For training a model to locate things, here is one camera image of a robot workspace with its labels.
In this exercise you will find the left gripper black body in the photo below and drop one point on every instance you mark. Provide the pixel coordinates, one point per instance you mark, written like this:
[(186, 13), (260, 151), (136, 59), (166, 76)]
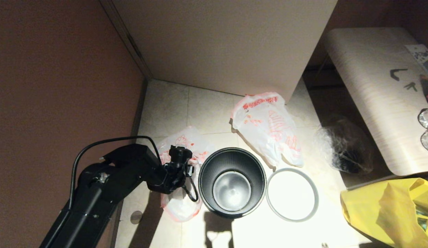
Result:
[(177, 172)]

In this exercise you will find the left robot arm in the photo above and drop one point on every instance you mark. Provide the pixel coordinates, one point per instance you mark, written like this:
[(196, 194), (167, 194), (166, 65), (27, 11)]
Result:
[(97, 193)]

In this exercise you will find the black round trash bin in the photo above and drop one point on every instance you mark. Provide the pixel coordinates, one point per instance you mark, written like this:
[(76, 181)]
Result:
[(207, 186)]

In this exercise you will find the crumpled clear plastic bag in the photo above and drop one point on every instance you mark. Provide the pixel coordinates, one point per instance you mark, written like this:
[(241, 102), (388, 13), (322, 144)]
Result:
[(338, 144)]

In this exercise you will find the black object in clear bag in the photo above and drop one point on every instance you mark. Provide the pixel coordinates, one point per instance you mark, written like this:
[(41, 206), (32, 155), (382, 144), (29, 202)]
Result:
[(348, 163)]

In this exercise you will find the yellow plastic bag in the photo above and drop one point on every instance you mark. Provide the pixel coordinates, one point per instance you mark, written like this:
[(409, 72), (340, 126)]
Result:
[(379, 213)]

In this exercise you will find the dark baseboard strip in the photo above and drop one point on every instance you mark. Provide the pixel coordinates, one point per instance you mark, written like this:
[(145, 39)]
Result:
[(140, 110)]

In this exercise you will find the large beige cabinet box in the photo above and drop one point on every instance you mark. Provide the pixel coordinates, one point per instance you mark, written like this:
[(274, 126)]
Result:
[(217, 41)]

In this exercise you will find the black metal table leg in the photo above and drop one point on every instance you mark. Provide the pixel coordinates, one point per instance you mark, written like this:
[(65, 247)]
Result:
[(319, 74)]

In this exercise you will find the white wood-grain table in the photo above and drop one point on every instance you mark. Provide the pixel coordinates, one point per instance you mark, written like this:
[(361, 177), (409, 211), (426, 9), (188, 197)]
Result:
[(365, 69)]

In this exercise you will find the printed paper sheet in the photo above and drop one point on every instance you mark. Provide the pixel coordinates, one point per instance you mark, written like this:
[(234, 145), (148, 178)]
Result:
[(422, 57)]

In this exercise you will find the dark door frame strip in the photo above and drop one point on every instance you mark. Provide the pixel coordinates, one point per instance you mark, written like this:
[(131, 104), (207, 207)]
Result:
[(131, 44)]

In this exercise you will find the black angle bracket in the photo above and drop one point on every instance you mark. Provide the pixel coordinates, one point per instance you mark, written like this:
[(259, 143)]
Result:
[(393, 74)]

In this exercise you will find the small black forked bracket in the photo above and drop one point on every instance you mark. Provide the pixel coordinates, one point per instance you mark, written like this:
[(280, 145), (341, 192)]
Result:
[(411, 86)]

